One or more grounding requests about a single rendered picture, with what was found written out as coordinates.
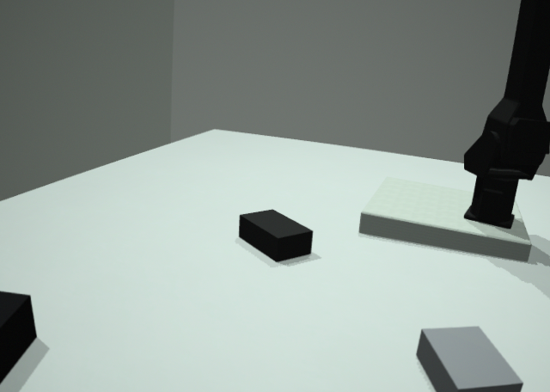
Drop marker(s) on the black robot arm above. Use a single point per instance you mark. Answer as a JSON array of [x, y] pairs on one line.
[[516, 135]]

